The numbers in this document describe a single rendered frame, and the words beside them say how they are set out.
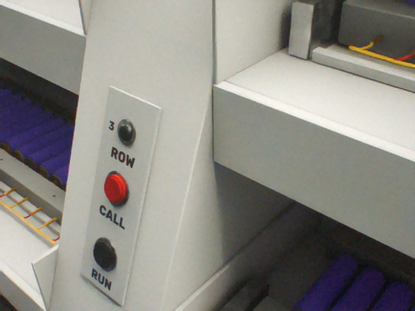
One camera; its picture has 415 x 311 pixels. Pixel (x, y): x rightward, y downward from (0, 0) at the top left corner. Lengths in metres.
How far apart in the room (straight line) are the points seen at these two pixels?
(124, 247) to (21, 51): 0.16
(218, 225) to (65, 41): 0.14
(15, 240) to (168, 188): 0.21
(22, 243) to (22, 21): 0.18
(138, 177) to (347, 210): 0.11
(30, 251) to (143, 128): 0.19
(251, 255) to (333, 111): 0.15
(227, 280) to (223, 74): 0.15
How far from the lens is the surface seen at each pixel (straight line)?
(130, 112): 0.27
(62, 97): 0.58
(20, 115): 0.57
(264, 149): 0.23
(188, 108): 0.24
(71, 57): 0.32
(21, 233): 0.44
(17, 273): 0.41
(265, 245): 0.35
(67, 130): 0.53
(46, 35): 0.34
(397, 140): 0.20
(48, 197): 0.43
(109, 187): 0.28
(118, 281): 0.30
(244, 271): 0.34
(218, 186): 0.27
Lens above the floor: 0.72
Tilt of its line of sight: 19 degrees down
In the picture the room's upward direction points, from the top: 13 degrees clockwise
